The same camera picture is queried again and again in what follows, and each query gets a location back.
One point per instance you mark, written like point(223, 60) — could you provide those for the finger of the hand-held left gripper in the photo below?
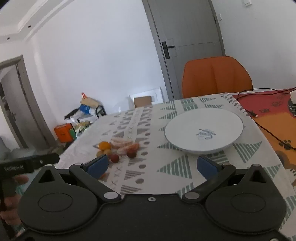
point(47, 160)

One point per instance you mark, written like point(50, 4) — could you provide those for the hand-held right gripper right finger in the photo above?
point(205, 168)

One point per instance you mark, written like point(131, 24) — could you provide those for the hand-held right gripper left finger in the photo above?
point(98, 166)

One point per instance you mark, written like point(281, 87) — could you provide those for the small orange kumquat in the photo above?
point(104, 176)

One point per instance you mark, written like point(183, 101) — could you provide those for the small yellow fruit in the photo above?
point(99, 153)
point(107, 152)

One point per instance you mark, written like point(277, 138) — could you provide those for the small red fruit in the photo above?
point(114, 158)
point(131, 153)

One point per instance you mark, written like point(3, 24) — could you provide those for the large orange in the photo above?
point(104, 145)

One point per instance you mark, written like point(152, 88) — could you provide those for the peeled pomelo segment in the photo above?
point(122, 151)
point(118, 141)

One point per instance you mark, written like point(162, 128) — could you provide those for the white plate with blue print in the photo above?
point(203, 132)

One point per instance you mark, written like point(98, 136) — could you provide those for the peeled tangerine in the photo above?
point(134, 146)

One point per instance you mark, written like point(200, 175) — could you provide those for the person's left hand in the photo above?
point(11, 214)

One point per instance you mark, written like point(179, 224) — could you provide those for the orange box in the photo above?
point(63, 132)

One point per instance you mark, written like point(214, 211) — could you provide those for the black metal rack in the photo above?
point(100, 111)

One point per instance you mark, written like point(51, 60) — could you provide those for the blue plastic bag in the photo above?
point(86, 108)

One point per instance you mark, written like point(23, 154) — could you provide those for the clear plastic bag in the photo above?
point(122, 105)

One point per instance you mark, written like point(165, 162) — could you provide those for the patterned white tablecloth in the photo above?
point(152, 129)

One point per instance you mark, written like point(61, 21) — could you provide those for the brown paper bag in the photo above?
point(90, 100)

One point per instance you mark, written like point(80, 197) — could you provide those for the cardboard box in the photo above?
point(142, 102)

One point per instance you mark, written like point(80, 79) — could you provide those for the red orange printed mat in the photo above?
point(277, 115)

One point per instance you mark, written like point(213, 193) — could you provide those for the orange chair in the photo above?
point(215, 76)

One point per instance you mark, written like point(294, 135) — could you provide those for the white charger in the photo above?
point(293, 96)

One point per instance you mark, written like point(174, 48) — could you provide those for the grey door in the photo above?
point(185, 34)

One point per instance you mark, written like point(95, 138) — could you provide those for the small white wall switch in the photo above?
point(220, 17)

